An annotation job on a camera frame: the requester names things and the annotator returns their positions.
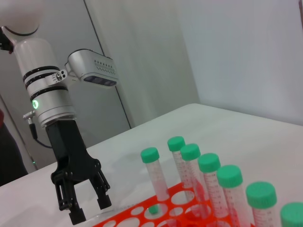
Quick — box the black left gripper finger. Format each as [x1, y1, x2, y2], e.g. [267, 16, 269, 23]
[90, 168, 112, 210]
[52, 178, 86, 226]

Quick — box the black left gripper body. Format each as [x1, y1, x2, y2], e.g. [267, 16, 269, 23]
[45, 119, 103, 184]

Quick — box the orange test tube rack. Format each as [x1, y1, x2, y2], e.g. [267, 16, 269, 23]
[89, 182, 303, 227]

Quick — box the dark background object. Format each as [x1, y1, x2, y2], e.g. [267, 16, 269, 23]
[0, 108, 29, 187]

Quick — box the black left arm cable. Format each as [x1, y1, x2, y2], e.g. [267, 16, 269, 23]
[23, 111, 53, 149]

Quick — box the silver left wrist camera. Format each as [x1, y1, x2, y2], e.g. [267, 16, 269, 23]
[65, 49, 119, 87]

